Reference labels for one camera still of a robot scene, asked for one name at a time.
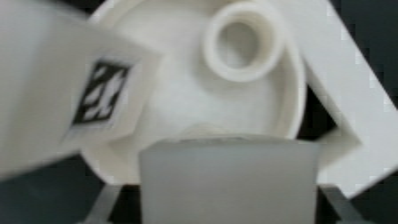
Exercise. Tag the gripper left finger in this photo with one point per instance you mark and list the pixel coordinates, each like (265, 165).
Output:
(116, 207)

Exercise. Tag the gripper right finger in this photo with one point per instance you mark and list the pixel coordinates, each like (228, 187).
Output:
(336, 211)

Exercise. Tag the white stool leg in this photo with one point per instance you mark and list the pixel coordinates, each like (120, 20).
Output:
(230, 180)
(77, 76)

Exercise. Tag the white round stool seat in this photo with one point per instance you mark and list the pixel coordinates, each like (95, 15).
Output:
(230, 87)

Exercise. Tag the white U-shaped frame fence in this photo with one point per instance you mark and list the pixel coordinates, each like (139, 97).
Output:
(360, 159)

